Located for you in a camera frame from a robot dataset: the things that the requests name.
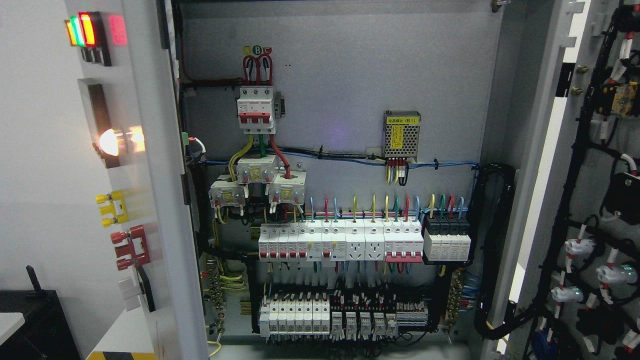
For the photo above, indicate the grey cabinet door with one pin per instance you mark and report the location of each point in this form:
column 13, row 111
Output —
column 140, row 89
column 565, row 282

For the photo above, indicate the white current transformers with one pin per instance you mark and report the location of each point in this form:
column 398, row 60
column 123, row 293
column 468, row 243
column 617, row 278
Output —
column 261, row 177

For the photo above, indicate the white socket and breaker row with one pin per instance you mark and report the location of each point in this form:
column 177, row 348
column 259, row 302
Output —
column 342, row 240

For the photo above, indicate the metal mesh power supply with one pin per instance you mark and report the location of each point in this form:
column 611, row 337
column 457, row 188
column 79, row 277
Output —
column 401, row 134

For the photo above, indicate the red white main breaker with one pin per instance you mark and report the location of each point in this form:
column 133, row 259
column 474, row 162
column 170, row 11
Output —
column 259, row 109

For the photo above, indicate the white lower breaker row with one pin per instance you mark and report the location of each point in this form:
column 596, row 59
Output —
column 295, row 315

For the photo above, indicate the black white surge protector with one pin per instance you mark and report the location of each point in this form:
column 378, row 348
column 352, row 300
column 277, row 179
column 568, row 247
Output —
column 446, row 239

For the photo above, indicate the lower relay terminal row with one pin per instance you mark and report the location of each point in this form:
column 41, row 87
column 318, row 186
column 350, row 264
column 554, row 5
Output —
column 377, row 314

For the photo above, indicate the brass left ground busbar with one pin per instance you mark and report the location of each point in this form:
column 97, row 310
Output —
column 217, row 298

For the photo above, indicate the brass ground busbar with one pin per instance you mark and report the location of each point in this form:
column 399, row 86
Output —
column 217, row 298
column 454, row 298

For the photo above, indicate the brass right ground busbar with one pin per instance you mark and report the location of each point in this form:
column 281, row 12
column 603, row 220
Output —
column 454, row 298

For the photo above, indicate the white glowing indicator lamp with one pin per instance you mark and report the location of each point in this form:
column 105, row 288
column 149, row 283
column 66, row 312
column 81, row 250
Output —
column 112, row 142

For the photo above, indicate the black digital power meter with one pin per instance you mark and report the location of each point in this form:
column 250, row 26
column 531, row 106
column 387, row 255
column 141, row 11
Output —
column 98, row 117

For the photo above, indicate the red indicator lamp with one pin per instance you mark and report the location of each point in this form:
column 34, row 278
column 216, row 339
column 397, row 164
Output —
column 102, row 48

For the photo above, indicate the green indicator lamp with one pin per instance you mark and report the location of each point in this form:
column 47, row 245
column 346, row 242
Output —
column 89, row 35

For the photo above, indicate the yellow indicator lamp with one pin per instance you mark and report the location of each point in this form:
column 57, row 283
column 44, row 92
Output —
column 75, row 37

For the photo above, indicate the black box with antenna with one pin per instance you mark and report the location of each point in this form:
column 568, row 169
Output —
column 45, row 333

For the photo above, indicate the red terminal post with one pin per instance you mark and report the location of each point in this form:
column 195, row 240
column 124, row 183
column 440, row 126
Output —
column 130, row 248

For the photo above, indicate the white rotary selector switch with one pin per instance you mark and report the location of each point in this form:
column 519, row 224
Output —
column 132, row 289

